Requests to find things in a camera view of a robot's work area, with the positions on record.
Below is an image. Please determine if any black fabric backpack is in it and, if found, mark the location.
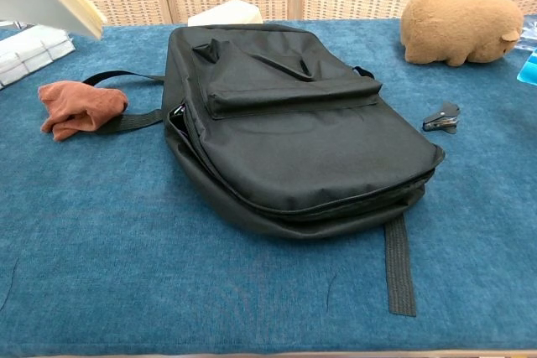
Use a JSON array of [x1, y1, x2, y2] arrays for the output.
[[81, 23, 446, 317]]

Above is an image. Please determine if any beige takeout food box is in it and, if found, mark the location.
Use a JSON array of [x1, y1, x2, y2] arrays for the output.
[[187, 0, 264, 28]]

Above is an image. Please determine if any small black staple remover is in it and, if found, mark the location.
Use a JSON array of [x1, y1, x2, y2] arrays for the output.
[[422, 101, 461, 136]]

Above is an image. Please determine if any blue carpet table cover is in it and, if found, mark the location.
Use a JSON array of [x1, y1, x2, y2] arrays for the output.
[[0, 18, 537, 355]]

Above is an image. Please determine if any rust brown cloth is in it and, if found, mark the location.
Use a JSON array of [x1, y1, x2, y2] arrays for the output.
[[37, 80, 129, 142]]

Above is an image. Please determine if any brown plush animal toy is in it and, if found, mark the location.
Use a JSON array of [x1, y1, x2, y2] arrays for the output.
[[399, 0, 525, 68]]

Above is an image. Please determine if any white tissue multipack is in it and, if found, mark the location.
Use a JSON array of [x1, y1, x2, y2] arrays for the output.
[[0, 24, 76, 90]]

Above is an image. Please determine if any blue plastic wrap box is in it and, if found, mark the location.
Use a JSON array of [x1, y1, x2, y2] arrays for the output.
[[516, 49, 537, 82]]

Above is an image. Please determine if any clear plastic water bottle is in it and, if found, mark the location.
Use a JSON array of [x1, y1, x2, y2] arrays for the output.
[[522, 13, 537, 51]]

